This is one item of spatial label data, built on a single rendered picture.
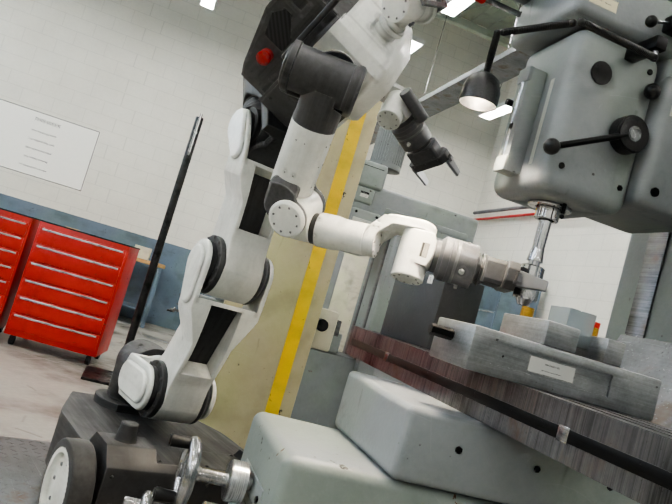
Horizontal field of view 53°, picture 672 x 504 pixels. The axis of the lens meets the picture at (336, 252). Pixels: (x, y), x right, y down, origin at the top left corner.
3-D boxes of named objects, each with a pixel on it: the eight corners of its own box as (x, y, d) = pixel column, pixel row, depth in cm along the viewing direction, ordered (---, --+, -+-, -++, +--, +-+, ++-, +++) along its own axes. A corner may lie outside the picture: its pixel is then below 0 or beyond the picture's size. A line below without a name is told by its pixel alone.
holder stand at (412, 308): (426, 348, 157) (448, 267, 159) (379, 333, 177) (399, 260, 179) (465, 359, 163) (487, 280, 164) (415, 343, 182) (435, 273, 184)
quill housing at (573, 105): (541, 186, 119) (586, 19, 122) (484, 195, 139) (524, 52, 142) (627, 218, 124) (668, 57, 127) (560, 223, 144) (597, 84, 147)
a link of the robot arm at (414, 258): (463, 233, 129) (406, 217, 130) (449, 285, 126) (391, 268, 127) (454, 251, 140) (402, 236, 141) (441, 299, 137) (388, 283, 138)
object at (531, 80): (502, 168, 127) (531, 65, 128) (492, 171, 131) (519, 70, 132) (520, 175, 128) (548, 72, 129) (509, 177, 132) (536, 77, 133)
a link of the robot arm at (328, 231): (356, 264, 133) (269, 243, 139) (372, 246, 142) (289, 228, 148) (362, 214, 129) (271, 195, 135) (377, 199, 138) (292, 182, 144)
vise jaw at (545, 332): (543, 344, 105) (549, 320, 106) (497, 334, 120) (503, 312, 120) (575, 354, 107) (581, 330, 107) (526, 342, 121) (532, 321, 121)
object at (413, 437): (391, 481, 104) (412, 405, 105) (331, 425, 138) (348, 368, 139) (647, 538, 117) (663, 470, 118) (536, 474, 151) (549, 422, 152)
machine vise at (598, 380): (464, 368, 102) (483, 299, 103) (427, 354, 117) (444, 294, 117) (653, 422, 110) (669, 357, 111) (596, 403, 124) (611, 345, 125)
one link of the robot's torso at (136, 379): (111, 395, 175) (126, 346, 176) (181, 406, 187) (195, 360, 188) (135, 419, 158) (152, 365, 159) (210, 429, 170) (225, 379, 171)
